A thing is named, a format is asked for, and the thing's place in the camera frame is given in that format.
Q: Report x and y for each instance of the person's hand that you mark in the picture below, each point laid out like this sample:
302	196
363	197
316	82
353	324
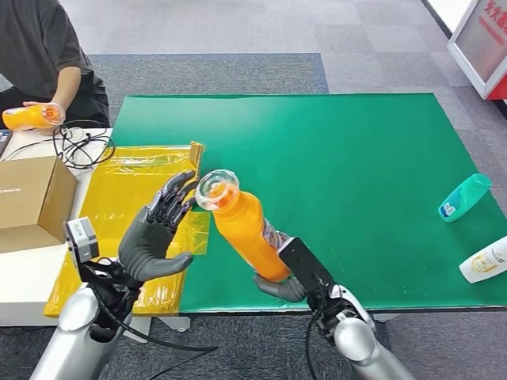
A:
57	130

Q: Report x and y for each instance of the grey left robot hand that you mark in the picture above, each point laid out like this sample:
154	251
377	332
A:
148	244

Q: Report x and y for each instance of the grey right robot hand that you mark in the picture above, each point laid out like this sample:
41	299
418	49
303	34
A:
307	267

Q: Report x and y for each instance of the orange bottle with blue label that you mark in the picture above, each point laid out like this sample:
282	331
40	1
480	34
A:
27	118

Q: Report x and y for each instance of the orange bottle with printed label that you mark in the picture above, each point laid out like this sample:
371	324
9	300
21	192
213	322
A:
245	231

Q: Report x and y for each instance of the teal plastic bottle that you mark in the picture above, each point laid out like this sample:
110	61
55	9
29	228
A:
463	198

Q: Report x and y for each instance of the white plastic bottle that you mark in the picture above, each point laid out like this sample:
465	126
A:
486	262

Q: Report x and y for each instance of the yellow film-wrapped tray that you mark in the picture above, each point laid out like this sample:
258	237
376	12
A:
119	194

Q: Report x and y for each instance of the black flat device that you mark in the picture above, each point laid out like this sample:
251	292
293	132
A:
4	141

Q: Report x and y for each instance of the brown cardboard box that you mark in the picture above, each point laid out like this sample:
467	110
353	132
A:
27	204

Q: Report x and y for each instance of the person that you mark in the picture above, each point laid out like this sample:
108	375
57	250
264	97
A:
32	47

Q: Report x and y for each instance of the green table mat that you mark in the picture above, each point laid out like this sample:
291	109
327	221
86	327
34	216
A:
336	168

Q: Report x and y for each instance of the red and white sign board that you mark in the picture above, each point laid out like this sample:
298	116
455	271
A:
481	47

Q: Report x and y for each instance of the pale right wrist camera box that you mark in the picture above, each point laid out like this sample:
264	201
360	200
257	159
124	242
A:
350	307

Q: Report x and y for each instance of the white table foot bracket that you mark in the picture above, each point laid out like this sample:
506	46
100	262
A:
176	323
140	330

